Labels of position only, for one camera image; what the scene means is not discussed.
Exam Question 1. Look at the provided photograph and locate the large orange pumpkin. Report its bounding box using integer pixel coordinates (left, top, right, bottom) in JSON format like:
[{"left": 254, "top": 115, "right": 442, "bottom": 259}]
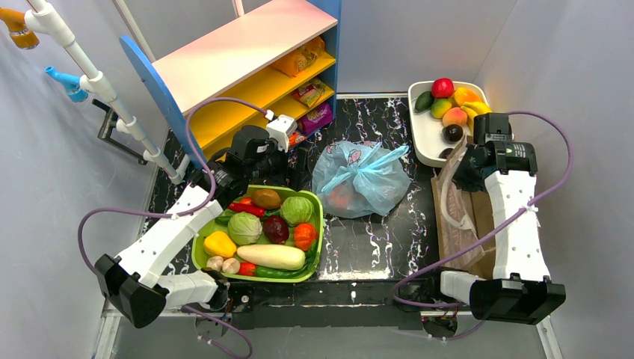
[{"left": 327, "top": 183, "right": 353, "bottom": 211}]

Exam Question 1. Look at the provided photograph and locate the light blue plastic bag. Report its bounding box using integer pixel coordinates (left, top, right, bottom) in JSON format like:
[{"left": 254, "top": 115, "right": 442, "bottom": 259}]
[{"left": 311, "top": 141, "right": 410, "bottom": 218}]

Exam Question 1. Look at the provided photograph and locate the orange snack bag top shelf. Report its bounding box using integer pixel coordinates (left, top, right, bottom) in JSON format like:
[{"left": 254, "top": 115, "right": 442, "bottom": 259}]
[{"left": 271, "top": 37, "right": 325, "bottom": 77}]

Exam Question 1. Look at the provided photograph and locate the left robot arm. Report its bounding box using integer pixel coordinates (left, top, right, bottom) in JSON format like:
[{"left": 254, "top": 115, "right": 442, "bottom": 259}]
[{"left": 93, "top": 120, "right": 296, "bottom": 328}]

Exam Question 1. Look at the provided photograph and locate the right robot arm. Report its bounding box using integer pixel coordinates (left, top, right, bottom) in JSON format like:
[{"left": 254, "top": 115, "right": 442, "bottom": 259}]
[{"left": 440, "top": 113, "right": 566, "bottom": 325}]

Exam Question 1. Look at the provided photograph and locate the white orange snack bag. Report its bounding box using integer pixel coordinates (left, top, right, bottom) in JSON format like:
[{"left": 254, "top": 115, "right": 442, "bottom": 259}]
[{"left": 289, "top": 131, "right": 307, "bottom": 147}]

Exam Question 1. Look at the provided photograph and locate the purple snack bag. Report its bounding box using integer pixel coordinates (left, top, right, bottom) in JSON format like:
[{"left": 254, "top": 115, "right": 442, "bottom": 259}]
[{"left": 297, "top": 102, "right": 333, "bottom": 135}]

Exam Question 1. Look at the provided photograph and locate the green red snack bag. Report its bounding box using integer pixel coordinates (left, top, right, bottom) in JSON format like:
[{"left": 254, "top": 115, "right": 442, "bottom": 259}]
[{"left": 290, "top": 78, "right": 326, "bottom": 108}]

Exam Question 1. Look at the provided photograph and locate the green cabbage at back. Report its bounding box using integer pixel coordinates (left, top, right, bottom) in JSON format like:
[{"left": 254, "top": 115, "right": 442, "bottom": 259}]
[{"left": 280, "top": 196, "right": 314, "bottom": 227}]

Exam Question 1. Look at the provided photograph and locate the green cabbage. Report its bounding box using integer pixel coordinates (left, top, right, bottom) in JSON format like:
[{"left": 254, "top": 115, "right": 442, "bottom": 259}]
[
  {"left": 280, "top": 196, "right": 314, "bottom": 227},
  {"left": 227, "top": 212, "right": 262, "bottom": 246}
]

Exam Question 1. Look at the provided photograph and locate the brown potato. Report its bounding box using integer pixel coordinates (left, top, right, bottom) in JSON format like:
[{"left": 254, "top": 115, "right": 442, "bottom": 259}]
[{"left": 250, "top": 189, "right": 283, "bottom": 210}]

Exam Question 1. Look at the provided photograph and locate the dark avocado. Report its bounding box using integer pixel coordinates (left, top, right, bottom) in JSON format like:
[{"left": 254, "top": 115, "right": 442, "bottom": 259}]
[
  {"left": 438, "top": 148, "right": 453, "bottom": 159},
  {"left": 441, "top": 124, "right": 464, "bottom": 144}
]

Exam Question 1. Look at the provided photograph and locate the yellow banana bunch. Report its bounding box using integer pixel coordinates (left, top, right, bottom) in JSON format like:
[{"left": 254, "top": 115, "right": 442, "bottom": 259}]
[{"left": 460, "top": 101, "right": 493, "bottom": 132}]

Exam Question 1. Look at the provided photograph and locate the long red chili pepper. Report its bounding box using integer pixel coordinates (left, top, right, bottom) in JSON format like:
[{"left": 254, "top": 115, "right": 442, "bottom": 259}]
[{"left": 228, "top": 202, "right": 266, "bottom": 218}]

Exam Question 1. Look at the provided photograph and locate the peach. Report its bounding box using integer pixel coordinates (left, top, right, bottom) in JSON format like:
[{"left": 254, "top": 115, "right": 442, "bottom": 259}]
[{"left": 442, "top": 107, "right": 468, "bottom": 127}]

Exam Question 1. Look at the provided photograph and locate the small orange pumpkin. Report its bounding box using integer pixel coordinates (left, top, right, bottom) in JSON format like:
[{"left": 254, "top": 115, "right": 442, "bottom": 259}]
[{"left": 293, "top": 223, "right": 317, "bottom": 251}]

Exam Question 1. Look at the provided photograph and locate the dark red onion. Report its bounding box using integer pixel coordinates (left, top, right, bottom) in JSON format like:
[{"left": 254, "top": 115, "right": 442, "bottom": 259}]
[{"left": 262, "top": 215, "right": 289, "bottom": 245}]

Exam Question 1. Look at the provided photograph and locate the orange mango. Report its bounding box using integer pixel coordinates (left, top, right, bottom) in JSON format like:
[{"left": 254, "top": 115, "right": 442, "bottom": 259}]
[{"left": 452, "top": 87, "right": 482, "bottom": 106}]

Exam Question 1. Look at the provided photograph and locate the white fruit tray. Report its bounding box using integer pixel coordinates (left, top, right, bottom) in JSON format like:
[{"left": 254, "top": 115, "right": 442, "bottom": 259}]
[{"left": 407, "top": 81, "right": 490, "bottom": 168}]

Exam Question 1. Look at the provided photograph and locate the green plastic vegetable bin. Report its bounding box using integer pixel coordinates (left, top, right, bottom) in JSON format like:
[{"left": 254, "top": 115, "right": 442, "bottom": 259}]
[{"left": 191, "top": 184, "right": 325, "bottom": 284}]

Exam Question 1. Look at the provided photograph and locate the green yellow mango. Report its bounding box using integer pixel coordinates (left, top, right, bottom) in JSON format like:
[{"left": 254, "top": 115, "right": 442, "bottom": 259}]
[{"left": 430, "top": 98, "right": 453, "bottom": 119}]

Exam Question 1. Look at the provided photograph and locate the green cucumber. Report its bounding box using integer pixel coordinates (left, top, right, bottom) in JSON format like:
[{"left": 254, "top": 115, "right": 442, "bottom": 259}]
[{"left": 214, "top": 215, "right": 232, "bottom": 227}]

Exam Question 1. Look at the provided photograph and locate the green cabbage near centre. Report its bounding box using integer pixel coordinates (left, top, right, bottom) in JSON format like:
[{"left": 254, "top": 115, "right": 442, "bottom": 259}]
[{"left": 227, "top": 212, "right": 262, "bottom": 246}]

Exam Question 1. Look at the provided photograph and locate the red apple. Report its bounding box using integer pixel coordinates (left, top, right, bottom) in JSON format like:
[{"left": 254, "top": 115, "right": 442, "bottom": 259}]
[{"left": 431, "top": 78, "right": 455, "bottom": 99}]

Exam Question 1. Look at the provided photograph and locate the green leaf sprig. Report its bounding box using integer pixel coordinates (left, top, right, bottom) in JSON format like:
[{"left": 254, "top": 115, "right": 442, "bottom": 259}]
[{"left": 304, "top": 239, "right": 319, "bottom": 269}]

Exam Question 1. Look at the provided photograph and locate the green avocado at back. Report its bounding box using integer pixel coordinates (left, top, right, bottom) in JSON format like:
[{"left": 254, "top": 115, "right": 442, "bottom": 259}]
[{"left": 414, "top": 90, "right": 435, "bottom": 113}]

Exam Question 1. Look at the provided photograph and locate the white radish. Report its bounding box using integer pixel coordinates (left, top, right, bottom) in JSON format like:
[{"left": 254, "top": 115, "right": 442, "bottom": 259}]
[{"left": 236, "top": 244, "right": 307, "bottom": 270}]

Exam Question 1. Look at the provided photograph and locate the yellow bell pepper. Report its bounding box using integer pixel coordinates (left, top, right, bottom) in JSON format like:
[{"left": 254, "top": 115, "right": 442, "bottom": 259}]
[{"left": 203, "top": 231, "right": 237, "bottom": 259}]

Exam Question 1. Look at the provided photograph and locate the blue yellow shelf unit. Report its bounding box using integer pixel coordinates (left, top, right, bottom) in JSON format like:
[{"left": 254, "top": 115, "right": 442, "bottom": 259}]
[{"left": 120, "top": 1, "right": 342, "bottom": 158}]

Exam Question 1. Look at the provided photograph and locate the green chili pepper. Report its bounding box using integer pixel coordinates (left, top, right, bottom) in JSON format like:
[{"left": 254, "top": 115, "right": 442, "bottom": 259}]
[{"left": 255, "top": 266, "right": 305, "bottom": 279}]

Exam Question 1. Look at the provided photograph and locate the red bell pepper front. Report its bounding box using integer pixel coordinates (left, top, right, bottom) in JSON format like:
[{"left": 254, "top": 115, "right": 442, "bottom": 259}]
[{"left": 237, "top": 262, "right": 257, "bottom": 277}]

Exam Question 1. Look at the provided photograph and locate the garlic bulb right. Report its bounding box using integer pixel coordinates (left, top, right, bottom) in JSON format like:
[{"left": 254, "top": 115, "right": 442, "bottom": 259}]
[{"left": 221, "top": 258, "right": 241, "bottom": 274}]

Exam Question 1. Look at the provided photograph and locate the garlic bulb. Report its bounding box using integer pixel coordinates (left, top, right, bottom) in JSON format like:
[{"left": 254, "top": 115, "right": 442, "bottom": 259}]
[
  {"left": 221, "top": 258, "right": 241, "bottom": 274},
  {"left": 205, "top": 256, "right": 224, "bottom": 272}
]

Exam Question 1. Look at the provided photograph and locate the garlic bulb left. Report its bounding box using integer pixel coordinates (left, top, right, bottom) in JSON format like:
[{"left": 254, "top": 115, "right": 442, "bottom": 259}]
[{"left": 205, "top": 256, "right": 224, "bottom": 272}]

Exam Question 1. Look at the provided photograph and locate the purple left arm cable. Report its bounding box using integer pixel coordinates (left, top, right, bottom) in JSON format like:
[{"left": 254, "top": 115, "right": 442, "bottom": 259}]
[{"left": 77, "top": 96, "right": 271, "bottom": 359}]

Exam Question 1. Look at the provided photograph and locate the black metal bracket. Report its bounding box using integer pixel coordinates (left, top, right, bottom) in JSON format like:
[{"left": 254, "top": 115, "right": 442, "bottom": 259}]
[{"left": 91, "top": 99, "right": 148, "bottom": 165}]

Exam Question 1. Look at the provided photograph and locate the aluminium base frame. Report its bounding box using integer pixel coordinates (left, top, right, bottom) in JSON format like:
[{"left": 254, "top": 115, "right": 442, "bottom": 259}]
[{"left": 93, "top": 280, "right": 562, "bottom": 358}]

